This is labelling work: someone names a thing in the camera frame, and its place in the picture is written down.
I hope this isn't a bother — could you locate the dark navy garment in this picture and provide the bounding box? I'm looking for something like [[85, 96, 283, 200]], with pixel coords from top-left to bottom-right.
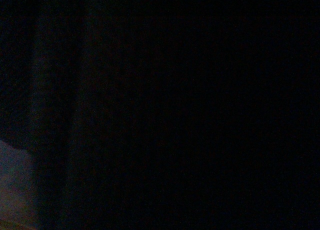
[[0, 0, 320, 230]]

